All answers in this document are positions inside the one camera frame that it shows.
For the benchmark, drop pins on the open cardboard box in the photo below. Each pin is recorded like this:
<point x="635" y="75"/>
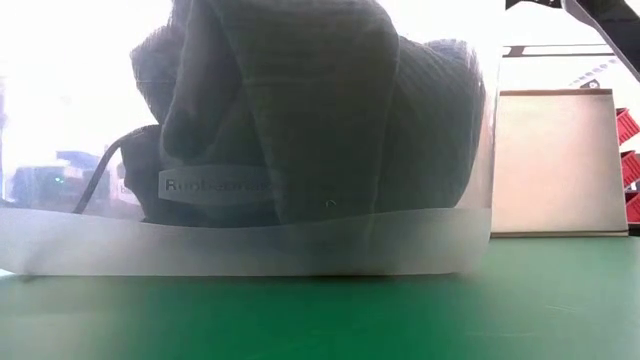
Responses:
<point x="560" y="165"/>

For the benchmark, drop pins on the green table mat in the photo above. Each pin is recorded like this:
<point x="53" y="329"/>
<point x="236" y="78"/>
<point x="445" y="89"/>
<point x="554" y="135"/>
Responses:
<point x="350" y="320"/>

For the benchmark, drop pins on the black garment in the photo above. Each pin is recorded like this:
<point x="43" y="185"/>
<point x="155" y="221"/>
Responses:
<point x="142" y="175"/>

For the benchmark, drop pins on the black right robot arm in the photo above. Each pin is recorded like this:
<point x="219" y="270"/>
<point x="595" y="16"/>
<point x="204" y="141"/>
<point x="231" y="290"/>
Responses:
<point x="615" y="20"/>

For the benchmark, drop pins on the clear plastic storage bin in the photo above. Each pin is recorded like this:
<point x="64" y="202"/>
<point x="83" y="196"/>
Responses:
<point x="250" y="250"/>

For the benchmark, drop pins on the red storage bin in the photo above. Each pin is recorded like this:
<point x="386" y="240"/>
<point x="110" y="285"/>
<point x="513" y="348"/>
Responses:
<point x="632" y="169"/>
<point x="634" y="207"/>
<point x="629" y="125"/>

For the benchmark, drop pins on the dark charcoal garment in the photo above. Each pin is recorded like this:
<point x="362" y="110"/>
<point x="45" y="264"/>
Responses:
<point x="152" y="70"/>

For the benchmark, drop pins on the dark green garment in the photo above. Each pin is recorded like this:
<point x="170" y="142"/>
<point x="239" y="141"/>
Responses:
<point x="325" y="125"/>

